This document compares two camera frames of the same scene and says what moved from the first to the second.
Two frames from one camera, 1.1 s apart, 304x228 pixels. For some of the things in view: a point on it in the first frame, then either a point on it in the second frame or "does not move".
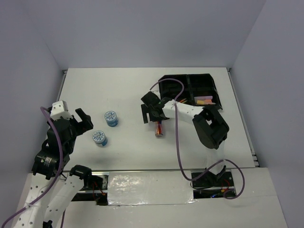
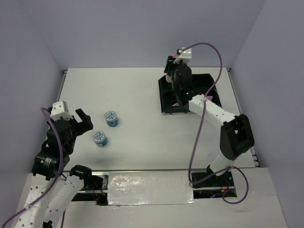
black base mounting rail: x=205 y=185 does not move
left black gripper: x=85 y=125 does not move
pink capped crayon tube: x=159 y=132 -> x=168 y=79
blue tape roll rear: x=111 y=118 does not move
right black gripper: x=156 y=118 -> x=169 y=66
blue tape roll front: x=99 y=137 does not move
